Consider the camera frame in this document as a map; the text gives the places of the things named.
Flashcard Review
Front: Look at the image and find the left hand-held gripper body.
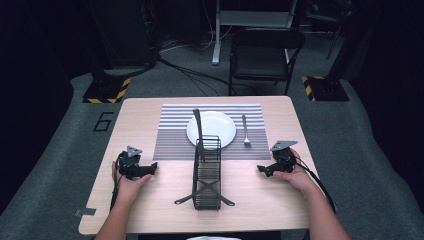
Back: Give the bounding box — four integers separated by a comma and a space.
117, 145, 151, 181

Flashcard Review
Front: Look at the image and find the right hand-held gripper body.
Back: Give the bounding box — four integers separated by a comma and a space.
269, 139, 299, 174

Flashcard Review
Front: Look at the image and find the person's right hand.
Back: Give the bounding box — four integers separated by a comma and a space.
273, 148, 318, 196

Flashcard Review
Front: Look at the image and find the person's left hand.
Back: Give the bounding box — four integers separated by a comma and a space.
111, 161, 153, 205

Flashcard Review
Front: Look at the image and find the striped grey placemat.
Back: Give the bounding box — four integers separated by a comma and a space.
152, 103, 272, 161

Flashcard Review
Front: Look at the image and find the silver fork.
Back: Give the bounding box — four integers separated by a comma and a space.
241, 113, 252, 148

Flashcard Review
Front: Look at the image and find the white round plate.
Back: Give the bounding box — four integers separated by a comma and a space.
185, 110, 237, 151

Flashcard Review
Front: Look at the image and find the grey tape strip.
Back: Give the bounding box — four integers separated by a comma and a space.
73, 207, 98, 218

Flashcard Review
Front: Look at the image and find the black yellow striped stand base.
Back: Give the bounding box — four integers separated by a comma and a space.
301, 75, 351, 103
82, 76, 132, 105

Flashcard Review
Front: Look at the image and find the person's white clothing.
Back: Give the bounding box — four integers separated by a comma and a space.
185, 235, 242, 240

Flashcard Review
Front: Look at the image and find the black folding chair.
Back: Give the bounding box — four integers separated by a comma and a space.
227, 27, 306, 97

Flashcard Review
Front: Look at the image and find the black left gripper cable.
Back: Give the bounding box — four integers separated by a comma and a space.
109, 151, 128, 212

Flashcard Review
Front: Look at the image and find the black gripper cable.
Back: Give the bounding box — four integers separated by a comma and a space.
294, 156, 337, 214
109, 151, 128, 212

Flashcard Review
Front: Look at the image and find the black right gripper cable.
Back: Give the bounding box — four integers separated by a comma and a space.
294, 156, 337, 214

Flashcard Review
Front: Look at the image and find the black wire cutlery rack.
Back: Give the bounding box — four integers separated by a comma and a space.
173, 134, 236, 212

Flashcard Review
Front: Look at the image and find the black floor cable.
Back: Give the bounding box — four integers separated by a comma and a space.
156, 54, 259, 98

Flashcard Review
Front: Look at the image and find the white metal desk frame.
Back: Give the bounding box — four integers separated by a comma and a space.
211, 0, 298, 66

